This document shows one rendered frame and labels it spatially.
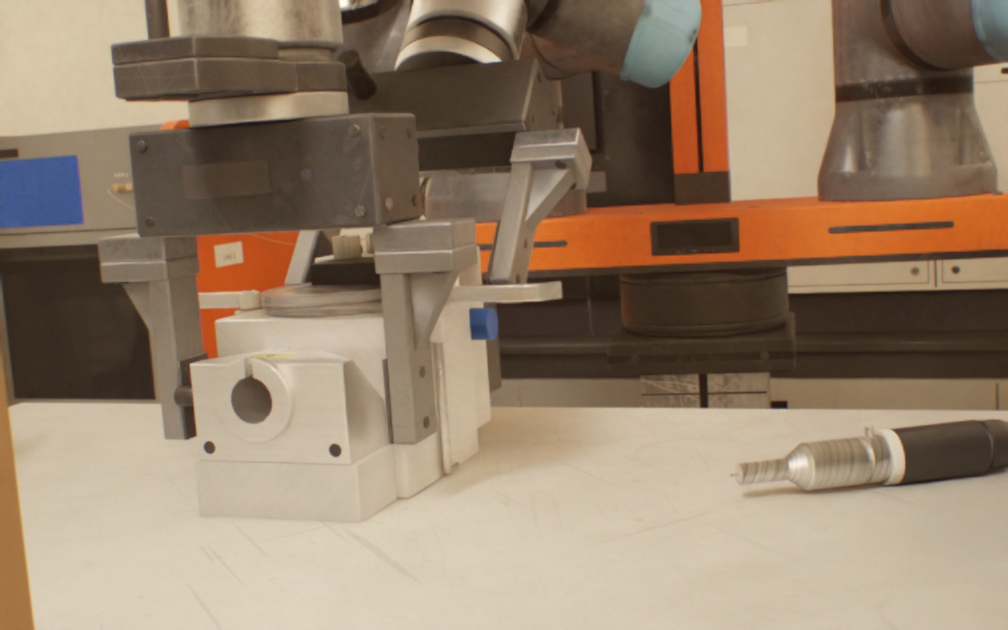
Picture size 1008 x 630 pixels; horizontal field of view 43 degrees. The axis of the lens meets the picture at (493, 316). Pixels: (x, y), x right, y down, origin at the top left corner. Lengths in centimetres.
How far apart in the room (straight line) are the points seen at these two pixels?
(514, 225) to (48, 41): 348
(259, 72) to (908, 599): 33
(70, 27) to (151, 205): 347
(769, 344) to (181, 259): 60
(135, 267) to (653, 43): 41
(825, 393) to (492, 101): 135
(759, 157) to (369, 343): 152
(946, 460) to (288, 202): 32
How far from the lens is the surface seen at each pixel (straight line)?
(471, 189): 115
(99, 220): 188
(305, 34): 60
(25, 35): 420
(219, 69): 55
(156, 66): 55
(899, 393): 205
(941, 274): 209
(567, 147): 75
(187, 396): 64
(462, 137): 78
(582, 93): 218
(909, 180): 112
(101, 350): 190
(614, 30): 90
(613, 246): 112
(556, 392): 215
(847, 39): 116
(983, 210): 112
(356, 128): 58
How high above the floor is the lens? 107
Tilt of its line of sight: 7 degrees down
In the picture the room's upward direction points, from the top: 4 degrees counter-clockwise
